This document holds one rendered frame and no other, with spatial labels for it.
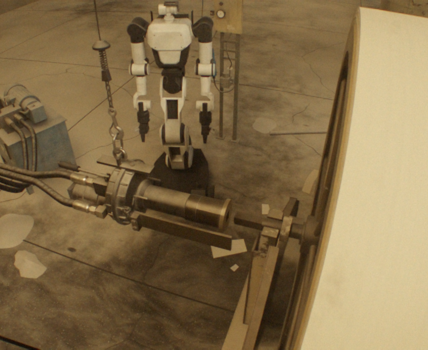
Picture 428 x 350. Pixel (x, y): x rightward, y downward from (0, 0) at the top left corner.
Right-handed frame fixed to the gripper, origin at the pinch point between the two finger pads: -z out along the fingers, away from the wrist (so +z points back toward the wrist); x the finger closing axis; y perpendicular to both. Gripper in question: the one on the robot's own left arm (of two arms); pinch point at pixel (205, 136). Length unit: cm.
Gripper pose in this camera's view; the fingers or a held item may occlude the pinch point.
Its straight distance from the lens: 258.7
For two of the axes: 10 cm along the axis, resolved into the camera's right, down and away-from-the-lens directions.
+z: 0.1, -8.9, -4.6
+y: 10.0, 0.3, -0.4
